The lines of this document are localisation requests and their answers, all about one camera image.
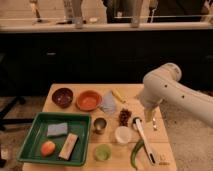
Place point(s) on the blue sponge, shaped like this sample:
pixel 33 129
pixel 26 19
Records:
pixel 54 130

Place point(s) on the dark maroon bowl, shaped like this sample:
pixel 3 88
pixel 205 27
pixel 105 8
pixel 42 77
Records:
pixel 63 97

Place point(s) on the wooden block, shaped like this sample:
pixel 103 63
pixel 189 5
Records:
pixel 68 146

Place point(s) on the white plastic cup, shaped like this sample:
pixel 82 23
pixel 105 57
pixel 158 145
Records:
pixel 123 135

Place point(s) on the metal cup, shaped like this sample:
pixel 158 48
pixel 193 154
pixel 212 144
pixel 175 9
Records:
pixel 100 125

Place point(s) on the yellow banana piece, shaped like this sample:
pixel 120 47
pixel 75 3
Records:
pixel 118 95

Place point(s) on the orange peach fruit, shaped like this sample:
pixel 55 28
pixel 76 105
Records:
pixel 47 148

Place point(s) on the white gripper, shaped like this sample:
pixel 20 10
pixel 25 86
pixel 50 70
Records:
pixel 149 111

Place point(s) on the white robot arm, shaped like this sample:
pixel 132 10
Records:
pixel 162 83

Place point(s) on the green chili pepper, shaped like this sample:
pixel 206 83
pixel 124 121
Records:
pixel 134 152

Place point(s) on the dark red grapes bunch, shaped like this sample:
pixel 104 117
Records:
pixel 124 116

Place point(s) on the grey folded cloth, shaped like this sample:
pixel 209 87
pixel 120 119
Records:
pixel 108 104

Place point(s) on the green plastic cup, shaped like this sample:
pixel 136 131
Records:
pixel 102 152

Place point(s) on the silver fork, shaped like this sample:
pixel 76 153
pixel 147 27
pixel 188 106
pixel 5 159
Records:
pixel 154 124

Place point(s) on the white handled kitchen tool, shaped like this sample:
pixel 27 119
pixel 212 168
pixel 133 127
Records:
pixel 137 122

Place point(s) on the green plastic tray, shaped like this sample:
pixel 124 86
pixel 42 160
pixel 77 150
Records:
pixel 78 124

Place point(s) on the orange bowl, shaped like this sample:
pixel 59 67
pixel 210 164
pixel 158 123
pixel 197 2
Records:
pixel 88 100

